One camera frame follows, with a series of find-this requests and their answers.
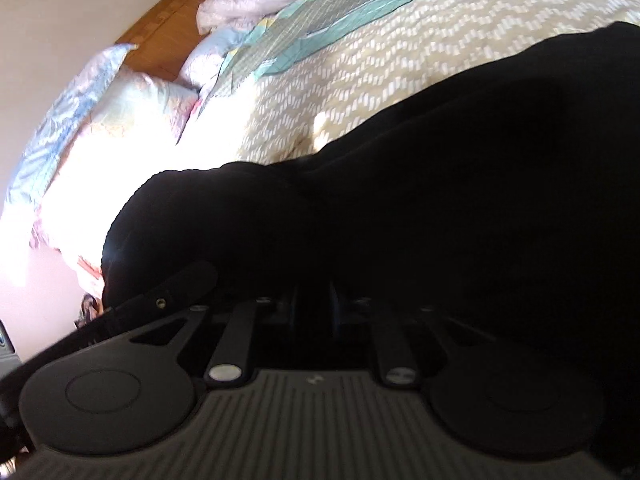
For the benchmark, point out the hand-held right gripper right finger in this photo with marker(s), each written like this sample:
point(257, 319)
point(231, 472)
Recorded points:
point(392, 340)

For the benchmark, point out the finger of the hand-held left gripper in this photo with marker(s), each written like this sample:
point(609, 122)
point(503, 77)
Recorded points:
point(165, 295)

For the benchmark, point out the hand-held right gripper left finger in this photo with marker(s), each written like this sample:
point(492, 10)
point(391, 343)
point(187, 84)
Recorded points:
point(239, 332)

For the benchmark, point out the black pants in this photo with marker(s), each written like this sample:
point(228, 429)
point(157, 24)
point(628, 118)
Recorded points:
point(425, 185)

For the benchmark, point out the white floral pillow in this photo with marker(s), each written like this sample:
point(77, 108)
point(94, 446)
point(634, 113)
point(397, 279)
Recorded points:
point(115, 150)

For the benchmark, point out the pale blue patterned pillow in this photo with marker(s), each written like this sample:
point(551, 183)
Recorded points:
point(65, 120)

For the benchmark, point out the wooden headboard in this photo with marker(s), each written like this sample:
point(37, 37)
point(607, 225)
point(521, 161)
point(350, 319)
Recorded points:
point(170, 35)

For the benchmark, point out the beige chevron bedspread teal border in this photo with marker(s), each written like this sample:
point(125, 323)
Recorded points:
point(400, 60)

